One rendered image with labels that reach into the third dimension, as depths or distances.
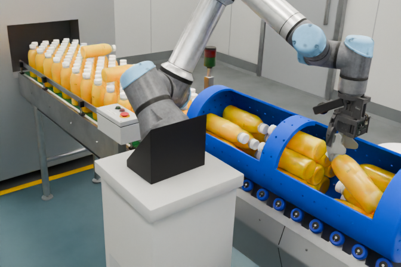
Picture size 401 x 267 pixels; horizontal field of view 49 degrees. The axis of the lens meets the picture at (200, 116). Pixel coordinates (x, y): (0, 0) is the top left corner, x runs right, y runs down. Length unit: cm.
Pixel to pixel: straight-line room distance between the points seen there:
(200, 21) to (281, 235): 75
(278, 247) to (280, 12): 78
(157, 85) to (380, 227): 71
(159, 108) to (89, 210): 205
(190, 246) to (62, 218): 195
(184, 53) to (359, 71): 52
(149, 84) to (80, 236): 186
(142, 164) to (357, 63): 64
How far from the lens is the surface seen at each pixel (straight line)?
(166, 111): 120
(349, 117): 127
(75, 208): 323
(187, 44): 137
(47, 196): 338
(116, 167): 130
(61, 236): 299
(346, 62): 122
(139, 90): 124
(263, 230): 156
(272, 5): 116
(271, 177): 144
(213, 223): 130
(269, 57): 606
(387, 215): 124
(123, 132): 176
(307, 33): 110
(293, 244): 150
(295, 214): 147
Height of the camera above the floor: 178
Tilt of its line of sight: 22 degrees down
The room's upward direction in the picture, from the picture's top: 2 degrees clockwise
